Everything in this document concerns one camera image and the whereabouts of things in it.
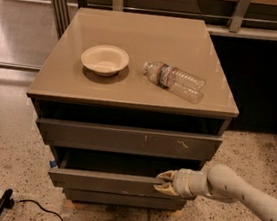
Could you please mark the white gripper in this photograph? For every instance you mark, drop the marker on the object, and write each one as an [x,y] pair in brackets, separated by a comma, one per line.
[181,182]

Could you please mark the grey drawer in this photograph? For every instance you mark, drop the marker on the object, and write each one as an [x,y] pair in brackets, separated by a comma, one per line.
[106,175]
[126,200]
[139,141]

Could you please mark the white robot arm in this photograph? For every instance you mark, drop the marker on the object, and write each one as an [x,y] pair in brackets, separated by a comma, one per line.
[220,183]

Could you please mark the grey drawer cabinet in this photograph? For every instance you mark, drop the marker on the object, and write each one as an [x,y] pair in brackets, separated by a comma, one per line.
[65,90]

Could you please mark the clear plastic water bottle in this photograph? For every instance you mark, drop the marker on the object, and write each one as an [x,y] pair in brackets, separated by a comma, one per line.
[175,80]

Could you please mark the blue tape piece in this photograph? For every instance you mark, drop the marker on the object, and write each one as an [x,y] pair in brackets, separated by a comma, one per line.
[52,164]

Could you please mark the white paper bowl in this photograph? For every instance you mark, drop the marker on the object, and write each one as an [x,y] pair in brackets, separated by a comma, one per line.
[105,60]

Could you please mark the black bar device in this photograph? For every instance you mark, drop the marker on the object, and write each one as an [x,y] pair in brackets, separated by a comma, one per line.
[6,201]

